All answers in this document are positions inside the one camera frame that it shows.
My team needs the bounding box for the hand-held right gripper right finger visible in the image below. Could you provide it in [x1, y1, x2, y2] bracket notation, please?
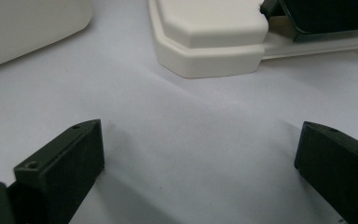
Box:
[294, 120, 358, 224]

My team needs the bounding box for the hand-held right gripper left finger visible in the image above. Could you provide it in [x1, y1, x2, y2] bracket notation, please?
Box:
[7, 119, 105, 224]

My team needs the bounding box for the white plastic storage box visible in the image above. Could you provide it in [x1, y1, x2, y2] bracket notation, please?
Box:
[0, 0, 93, 73]

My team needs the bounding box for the white box lid black handle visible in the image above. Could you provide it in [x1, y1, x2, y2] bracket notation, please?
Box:
[147, 0, 358, 79]

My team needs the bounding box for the pale table mat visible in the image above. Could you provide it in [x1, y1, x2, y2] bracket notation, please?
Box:
[0, 0, 358, 224]

